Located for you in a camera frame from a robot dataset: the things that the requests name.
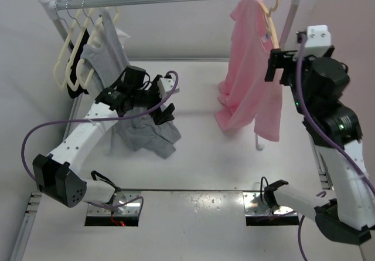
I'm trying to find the grey shirt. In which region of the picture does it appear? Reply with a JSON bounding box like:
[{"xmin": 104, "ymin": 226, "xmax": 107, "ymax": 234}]
[{"xmin": 80, "ymin": 8, "xmax": 182, "ymax": 160}]

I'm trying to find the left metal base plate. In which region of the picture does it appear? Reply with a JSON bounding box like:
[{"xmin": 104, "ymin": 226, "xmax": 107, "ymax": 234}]
[{"xmin": 87, "ymin": 191, "xmax": 144, "ymax": 218}]

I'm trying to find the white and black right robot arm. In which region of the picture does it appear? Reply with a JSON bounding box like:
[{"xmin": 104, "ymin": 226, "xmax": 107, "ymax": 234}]
[{"xmin": 262, "ymin": 46, "xmax": 374, "ymax": 246}]

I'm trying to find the cream hanger with grey shirt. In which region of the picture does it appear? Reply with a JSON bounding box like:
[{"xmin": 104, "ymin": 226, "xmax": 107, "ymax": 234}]
[{"xmin": 75, "ymin": 0, "xmax": 122, "ymax": 89}]

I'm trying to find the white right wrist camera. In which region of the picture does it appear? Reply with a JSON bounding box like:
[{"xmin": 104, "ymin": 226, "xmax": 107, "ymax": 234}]
[{"xmin": 296, "ymin": 25, "xmax": 332, "ymax": 57}]

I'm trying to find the cream hanger far left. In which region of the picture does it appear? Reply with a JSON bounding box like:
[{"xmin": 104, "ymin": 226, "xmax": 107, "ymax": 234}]
[{"xmin": 53, "ymin": 0, "xmax": 83, "ymax": 91}]

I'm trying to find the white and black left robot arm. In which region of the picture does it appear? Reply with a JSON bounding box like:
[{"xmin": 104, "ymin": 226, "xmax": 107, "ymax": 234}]
[{"xmin": 32, "ymin": 66, "xmax": 179, "ymax": 209}]

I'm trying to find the white clothes rack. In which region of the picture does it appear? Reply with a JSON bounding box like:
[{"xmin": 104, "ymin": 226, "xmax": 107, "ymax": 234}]
[{"xmin": 37, "ymin": 0, "xmax": 301, "ymax": 49}]

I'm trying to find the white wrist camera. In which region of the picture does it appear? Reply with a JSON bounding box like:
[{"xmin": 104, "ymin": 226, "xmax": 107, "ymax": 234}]
[
  {"xmin": 157, "ymin": 77, "xmax": 180, "ymax": 98},
  {"xmin": 296, "ymin": 25, "xmax": 332, "ymax": 57}
]

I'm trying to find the beige plastic hanger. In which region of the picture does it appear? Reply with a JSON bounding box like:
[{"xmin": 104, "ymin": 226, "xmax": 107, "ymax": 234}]
[{"xmin": 259, "ymin": 0, "xmax": 282, "ymax": 50}]

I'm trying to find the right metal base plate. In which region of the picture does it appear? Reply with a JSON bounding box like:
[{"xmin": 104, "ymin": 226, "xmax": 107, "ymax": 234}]
[{"xmin": 243, "ymin": 191, "xmax": 297, "ymax": 218}]

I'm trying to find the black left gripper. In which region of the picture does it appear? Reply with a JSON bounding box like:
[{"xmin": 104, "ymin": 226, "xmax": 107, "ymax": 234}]
[{"xmin": 131, "ymin": 75, "xmax": 174, "ymax": 124}]

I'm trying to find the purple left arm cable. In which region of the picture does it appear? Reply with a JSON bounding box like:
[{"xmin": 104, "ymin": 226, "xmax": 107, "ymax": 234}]
[{"xmin": 21, "ymin": 71, "xmax": 180, "ymax": 216}]

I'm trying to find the pink t shirt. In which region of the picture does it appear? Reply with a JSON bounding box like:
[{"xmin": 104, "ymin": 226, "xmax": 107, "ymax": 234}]
[{"xmin": 215, "ymin": 0, "xmax": 282, "ymax": 142}]

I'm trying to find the cream hanger with black garment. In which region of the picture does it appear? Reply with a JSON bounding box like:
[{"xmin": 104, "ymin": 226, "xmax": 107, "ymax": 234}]
[{"xmin": 64, "ymin": 0, "xmax": 96, "ymax": 92}]

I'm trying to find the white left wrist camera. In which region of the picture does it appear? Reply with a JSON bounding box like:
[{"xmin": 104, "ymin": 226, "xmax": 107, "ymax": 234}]
[{"xmin": 157, "ymin": 77, "xmax": 180, "ymax": 98}]

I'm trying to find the metal base plate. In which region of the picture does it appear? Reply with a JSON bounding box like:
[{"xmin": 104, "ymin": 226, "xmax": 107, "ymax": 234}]
[
  {"xmin": 87, "ymin": 191, "xmax": 144, "ymax": 218},
  {"xmin": 243, "ymin": 191, "xmax": 297, "ymax": 218}
]

